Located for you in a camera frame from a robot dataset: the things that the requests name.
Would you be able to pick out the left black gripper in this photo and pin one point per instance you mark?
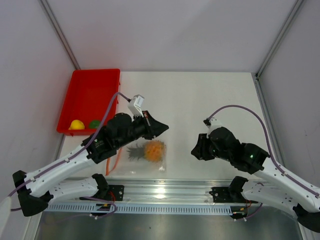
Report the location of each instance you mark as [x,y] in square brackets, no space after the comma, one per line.
[153,127]

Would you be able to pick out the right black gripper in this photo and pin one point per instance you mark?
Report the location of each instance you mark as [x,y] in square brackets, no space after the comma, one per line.
[200,150]

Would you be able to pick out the toy pineapple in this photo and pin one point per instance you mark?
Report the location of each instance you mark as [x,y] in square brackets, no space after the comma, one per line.
[152,151]

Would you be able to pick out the clear zip top bag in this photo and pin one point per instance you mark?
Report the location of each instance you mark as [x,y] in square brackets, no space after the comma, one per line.
[121,165]

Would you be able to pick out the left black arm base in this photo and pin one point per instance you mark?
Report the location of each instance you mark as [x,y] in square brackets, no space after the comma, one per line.
[105,191]

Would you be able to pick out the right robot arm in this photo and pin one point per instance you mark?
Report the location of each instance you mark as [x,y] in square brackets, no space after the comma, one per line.
[285,194]

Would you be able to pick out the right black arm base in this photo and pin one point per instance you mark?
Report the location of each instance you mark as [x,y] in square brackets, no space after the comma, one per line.
[231,193]

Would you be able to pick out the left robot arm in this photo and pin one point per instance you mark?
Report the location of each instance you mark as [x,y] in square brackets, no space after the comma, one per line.
[38,189]

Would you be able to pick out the green toy lime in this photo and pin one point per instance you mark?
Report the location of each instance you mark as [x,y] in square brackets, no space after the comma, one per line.
[94,124]

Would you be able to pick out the red plastic bin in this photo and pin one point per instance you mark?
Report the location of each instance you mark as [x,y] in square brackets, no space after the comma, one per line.
[88,95]

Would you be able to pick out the yellow toy lemon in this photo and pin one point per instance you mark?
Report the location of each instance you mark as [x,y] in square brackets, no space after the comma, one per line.
[76,125]

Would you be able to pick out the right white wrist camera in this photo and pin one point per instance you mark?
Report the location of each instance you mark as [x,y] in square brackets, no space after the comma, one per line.
[212,124]

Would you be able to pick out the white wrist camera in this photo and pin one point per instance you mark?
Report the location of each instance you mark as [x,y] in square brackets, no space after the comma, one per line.
[135,105]
[212,124]

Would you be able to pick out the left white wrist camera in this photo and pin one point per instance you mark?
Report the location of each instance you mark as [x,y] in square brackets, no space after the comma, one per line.
[135,105]

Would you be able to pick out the aluminium mounting rail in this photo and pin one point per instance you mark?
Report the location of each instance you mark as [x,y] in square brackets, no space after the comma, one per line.
[160,191]

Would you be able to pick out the white slotted cable duct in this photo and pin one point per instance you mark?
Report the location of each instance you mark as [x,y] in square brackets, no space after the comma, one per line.
[137,208]

